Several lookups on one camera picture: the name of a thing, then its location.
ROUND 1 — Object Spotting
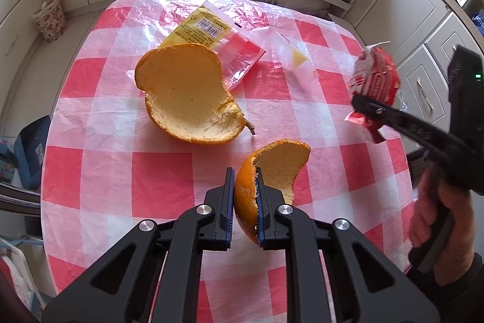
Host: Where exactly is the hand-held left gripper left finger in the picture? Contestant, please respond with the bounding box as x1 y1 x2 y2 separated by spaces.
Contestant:
41 167 236 323

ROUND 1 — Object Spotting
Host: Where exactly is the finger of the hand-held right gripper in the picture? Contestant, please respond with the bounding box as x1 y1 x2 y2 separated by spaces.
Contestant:
351 93 451 152

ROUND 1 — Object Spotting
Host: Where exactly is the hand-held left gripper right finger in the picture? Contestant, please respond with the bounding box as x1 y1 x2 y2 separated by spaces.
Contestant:
255 167 441 323

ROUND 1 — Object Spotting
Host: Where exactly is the small cupped orange peel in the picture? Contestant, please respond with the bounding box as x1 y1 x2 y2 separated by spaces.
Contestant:
234 139 311 247

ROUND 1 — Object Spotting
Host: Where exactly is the red snack wrapper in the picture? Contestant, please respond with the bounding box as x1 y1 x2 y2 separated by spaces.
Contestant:
346 41 409 145

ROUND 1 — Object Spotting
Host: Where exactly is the person's right forearm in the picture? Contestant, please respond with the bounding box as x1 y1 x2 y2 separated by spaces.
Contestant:
435 253 484 323

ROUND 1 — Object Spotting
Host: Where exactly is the person's right hand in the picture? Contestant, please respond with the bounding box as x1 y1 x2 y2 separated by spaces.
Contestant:
410 168 478 286

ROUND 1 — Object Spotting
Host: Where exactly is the blue package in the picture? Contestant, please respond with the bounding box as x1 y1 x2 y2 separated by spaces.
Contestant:
471 11 484 40

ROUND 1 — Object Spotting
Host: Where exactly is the small clear packet yellow content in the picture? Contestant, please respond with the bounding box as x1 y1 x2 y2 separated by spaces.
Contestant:
247 27 309 72

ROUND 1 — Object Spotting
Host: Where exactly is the red white checkered tablecloth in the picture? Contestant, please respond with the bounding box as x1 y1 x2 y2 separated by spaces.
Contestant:
40 0 417 323

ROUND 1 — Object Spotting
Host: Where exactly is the large orange peel with stem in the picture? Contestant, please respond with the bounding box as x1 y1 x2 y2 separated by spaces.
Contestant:
135 43 257 145

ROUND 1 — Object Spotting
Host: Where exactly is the clear red zip bag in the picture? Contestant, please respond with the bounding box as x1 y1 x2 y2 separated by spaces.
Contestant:
212 26 267 91

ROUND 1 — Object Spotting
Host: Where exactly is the yellow plastic packet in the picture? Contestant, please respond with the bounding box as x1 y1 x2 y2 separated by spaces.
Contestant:
157 3 235 50

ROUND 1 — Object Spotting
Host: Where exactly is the blue cardboard box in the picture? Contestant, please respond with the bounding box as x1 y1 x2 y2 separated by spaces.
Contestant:
13 115 51 191

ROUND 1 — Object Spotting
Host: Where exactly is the white shelf rack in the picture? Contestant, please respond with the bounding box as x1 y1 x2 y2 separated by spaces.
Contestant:
0 235 47 310

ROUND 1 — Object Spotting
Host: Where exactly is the floral waste bin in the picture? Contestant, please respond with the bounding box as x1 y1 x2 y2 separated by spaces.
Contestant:
33 0 69 44

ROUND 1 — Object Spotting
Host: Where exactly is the grey sliding door frame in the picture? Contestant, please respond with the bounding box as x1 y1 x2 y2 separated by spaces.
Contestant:
0 179 42 211

